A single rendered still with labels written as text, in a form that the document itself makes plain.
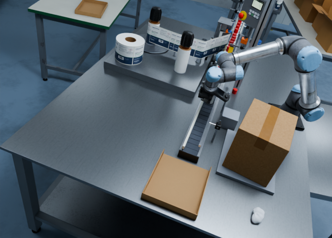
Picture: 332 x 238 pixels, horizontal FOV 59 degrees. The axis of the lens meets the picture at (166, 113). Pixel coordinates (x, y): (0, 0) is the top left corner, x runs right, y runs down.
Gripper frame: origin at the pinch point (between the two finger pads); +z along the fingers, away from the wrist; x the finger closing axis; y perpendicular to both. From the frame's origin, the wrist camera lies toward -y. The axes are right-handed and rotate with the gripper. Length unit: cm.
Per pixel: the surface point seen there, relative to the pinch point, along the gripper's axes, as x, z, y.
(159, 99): 5.6, 9.0, 31.0
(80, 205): 84, 34, 55
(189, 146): 34.9, -13.8, 1.5
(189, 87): -12.2, 13.5, 16.1
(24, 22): -101, 167, 280
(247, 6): -66, -14, -2
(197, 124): 17.4, -3.7, 1.8
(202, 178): 49, -16, -10
